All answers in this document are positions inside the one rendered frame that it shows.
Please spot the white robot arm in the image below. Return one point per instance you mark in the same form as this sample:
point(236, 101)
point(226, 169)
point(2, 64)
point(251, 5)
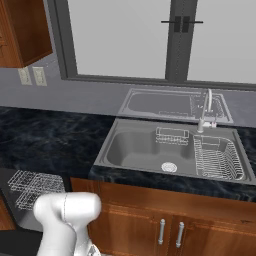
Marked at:
point(63, 213)

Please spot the wooden cupboard door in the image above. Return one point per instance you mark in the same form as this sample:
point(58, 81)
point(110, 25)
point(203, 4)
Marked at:
point(220, 238)
point(130, 230)

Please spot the grey framed window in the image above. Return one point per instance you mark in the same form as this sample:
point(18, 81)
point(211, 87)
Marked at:
point(180, 50)

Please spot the wooden wall cupboard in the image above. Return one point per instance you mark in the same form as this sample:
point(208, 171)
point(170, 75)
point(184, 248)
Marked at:
point(20, 30)

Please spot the beige wall outlet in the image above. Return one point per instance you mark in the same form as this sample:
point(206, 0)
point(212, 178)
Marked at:
point(25, 76)
point(39, 76)

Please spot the black window latch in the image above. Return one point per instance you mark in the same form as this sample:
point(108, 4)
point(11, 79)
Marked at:
point(181, 23)

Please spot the grey steel sink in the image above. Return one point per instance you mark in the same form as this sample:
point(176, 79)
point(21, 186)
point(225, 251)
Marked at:
point(136, 150)

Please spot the wooden false drawer panel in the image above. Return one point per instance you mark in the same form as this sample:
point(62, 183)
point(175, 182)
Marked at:
point(166, 200)

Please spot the silver tap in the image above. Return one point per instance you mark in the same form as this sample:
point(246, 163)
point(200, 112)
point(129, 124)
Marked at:
point(202, 120)

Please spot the black dishwasher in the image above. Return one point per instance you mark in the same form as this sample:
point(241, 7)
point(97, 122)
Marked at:
point(6, 200)

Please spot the wooden base cupboard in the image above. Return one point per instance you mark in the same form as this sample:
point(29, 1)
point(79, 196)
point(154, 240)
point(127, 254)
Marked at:
point(5, 215)

